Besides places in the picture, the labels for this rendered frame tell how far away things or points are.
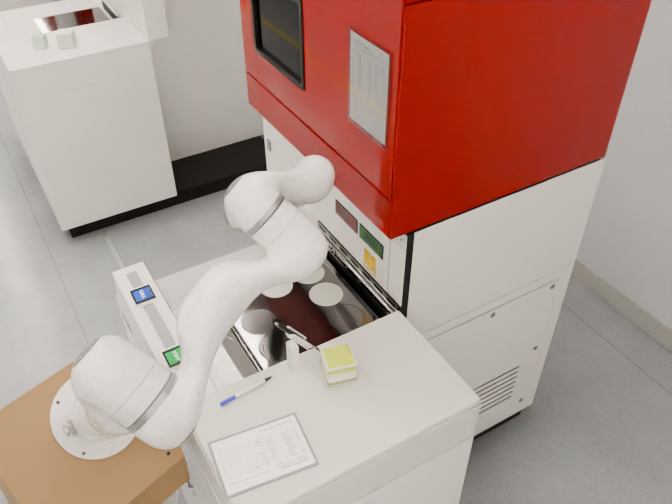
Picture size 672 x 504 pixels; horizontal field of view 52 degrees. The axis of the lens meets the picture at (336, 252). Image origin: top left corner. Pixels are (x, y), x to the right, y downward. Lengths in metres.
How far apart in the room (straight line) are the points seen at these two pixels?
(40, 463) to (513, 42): 1.34
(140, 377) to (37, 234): 2.82
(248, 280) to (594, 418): 2.02
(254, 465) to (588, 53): 1.24
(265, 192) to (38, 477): 0.76
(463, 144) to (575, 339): 1.77
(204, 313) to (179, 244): 2.46
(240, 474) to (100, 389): 0.47
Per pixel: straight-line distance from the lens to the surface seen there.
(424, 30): 1.42
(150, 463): 1.63
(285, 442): 1.58
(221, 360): 1.87
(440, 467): 1.82
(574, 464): 2.84
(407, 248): 1.72
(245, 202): 1.25
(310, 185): 1.32
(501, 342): 2.34
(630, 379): 3.19
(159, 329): 1.87
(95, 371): 1.19
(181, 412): 1.21
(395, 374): 1.71
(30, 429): 1.58
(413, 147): 1.54
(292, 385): 1.68
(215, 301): 1.21
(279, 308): 1.95
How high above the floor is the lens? 2.28
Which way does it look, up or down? 40 degrees down
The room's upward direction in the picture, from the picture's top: straight up
